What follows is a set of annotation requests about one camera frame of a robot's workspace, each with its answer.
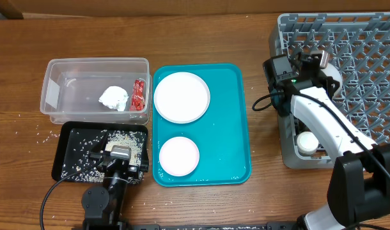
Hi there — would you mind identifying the grey small bowl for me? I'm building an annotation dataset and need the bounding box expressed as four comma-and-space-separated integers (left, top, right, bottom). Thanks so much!
322, 63, 343, 97

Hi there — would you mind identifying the white tissue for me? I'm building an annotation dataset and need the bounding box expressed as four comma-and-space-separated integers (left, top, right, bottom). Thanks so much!
98, 86, 129, 111

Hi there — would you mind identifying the pink small bowl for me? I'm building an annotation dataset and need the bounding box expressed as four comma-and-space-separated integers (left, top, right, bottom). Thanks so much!
159, 137, 200, 177

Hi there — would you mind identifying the red foil wrapper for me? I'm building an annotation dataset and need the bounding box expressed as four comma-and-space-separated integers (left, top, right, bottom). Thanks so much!
130, 80, 145, 111

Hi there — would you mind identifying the white cup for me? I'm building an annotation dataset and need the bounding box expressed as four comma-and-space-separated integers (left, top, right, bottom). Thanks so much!
296, 132, 319, 156

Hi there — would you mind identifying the white round plate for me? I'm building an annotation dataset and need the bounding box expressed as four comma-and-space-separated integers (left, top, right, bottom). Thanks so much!
154, 72, 210, 124

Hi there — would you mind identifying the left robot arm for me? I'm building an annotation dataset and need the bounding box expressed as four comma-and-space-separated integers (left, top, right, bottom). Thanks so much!
81, 133, 149, 230

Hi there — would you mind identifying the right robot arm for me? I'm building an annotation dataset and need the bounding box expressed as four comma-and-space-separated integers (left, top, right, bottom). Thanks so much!
263, 51, 390, 229

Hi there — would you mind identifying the grey dishwasher rack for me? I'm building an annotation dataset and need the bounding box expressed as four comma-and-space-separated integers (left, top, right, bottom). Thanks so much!
268, 11, 390, 169

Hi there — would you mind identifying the black rectangular tray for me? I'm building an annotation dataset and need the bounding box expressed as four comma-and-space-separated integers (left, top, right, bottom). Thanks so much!
51, 121, 149, 184

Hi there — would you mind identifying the clear plastic bin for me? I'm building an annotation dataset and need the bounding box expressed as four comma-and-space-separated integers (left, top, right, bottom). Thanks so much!
40, 57, 152, 125

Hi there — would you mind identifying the teal plastic tray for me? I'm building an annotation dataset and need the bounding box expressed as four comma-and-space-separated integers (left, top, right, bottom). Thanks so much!
152, 63, 252, 187

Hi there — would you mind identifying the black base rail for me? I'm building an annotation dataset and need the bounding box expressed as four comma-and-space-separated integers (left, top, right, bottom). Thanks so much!
73, 220, 298, 230

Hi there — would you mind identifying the cardboard wall panel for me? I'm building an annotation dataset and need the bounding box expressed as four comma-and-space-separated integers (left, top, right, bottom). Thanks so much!
0, 0, 390, 19

